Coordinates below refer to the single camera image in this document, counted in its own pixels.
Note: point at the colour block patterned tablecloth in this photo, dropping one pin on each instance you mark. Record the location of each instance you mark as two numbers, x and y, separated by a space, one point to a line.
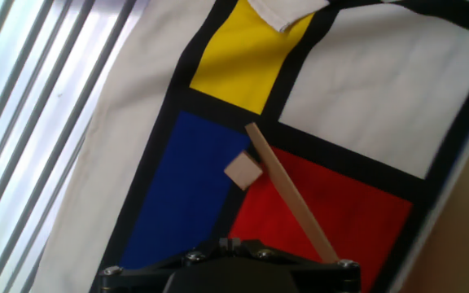
365 89

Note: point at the small wooden cube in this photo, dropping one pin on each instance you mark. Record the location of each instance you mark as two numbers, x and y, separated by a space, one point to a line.
243 171

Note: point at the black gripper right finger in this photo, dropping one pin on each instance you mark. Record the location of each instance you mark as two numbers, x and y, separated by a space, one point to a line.
328 278

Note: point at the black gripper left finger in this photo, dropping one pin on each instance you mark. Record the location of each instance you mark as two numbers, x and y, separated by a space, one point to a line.
137 276

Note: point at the wooden frame support strut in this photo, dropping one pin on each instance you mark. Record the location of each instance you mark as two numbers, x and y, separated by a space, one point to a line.
287 191

